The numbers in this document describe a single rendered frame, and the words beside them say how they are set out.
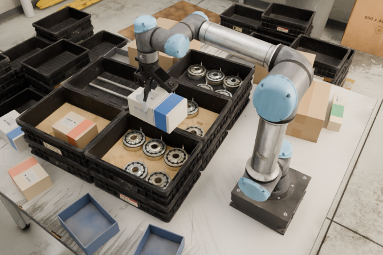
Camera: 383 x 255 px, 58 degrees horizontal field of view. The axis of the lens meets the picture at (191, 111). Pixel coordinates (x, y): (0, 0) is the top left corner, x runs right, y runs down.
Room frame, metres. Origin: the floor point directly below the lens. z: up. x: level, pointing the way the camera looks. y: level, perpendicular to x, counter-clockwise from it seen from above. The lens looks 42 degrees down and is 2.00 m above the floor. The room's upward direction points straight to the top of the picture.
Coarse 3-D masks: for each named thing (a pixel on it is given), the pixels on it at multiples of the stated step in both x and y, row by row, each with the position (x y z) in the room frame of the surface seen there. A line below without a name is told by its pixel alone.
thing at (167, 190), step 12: (120, 120) 1.12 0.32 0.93; (108, 132) 1.05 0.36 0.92; (180, 132) 1.04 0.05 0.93; (192, 156) 0.91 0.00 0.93; (108, 168) 0.86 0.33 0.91; (120, 168) 0.85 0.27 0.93; (180, 168) 0.85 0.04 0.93; (132, 180) 0.80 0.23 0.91; (144, 180) 0.79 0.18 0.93; (156, 192) 0.75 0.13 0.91; (168, 192) 0.74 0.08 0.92
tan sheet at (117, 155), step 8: (120, 144) 1.06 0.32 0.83; (112, 152) 1.02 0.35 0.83; (120, 152) 1.02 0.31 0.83; (128, 152) 1.02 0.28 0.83; (136, 152) 1.02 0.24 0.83; (104, 160) 0.97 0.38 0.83; (112, 160) 0.97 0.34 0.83; (120, 160) 0.97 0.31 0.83; (128, 160) 0.97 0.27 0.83; (136, 160) 0.97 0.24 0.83; (144, 160) 0.97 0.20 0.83; (160, 160) 0.97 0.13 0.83; (152, 168) 0.92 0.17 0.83; (160, 168) 0.92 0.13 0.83
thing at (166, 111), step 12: (132, 96) 1.04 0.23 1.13; (156, 96) 1.04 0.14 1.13; (168, 96) 1.04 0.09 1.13; (180, 96) 1.04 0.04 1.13; (132, 108) 1.02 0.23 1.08; (156, 108) 0.97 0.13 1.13; (168, 108) 0.97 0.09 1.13; (180, 108) 0.98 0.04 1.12; (144, 120) 0.99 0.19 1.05; (156, 120) 0.96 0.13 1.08; (168, 120) 0.92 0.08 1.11; (180, 120) 0.98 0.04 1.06; (168, 132) 0.93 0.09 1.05
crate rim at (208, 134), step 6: (180, 84) 1.38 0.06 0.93; (186, 84) 1.37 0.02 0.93; (198, 90) 1.33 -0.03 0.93; (204, 90) 1.33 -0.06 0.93; (216, 96) 1.28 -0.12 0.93; (222, 96) 1.28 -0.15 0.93; (228, 102) 1.23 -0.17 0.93; (228, 108) 1.21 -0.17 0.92; (222, 114) 1.15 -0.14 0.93; (216, 120) 1.12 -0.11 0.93; (210, 126) 1.08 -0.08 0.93; (216, 126) 1.10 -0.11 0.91; (186, 132) 1.04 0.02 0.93; (210, 132) 1.05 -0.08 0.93; (204, 138) 1.00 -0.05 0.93
